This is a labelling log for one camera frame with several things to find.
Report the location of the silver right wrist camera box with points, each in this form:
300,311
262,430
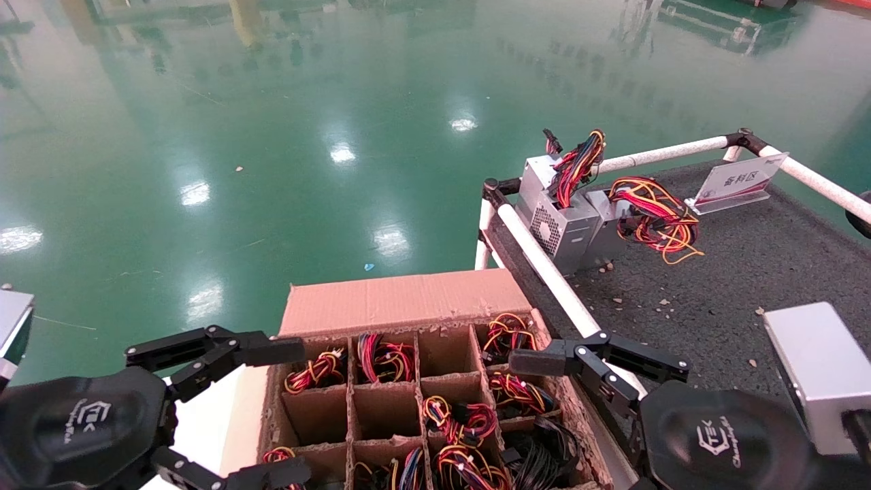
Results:
820,374

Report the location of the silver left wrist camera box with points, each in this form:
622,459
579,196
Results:
13,320

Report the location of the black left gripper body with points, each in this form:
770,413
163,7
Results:
81,429

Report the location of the cardboard box with dividers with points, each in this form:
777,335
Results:
401,299

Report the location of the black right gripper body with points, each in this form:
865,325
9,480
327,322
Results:
721,442

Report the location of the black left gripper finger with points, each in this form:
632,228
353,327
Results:
204,476
218,347

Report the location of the dark rounded object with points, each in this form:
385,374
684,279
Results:
861,214

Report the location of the white board panel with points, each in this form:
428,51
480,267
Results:
204,429

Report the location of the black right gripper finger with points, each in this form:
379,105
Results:
592,361

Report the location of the white pipe table frame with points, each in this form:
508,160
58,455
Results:
544,264

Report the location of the clear acrylic label sign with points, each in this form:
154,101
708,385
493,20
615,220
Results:
742,178

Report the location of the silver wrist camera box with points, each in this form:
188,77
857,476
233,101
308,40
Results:
820,374
13,320

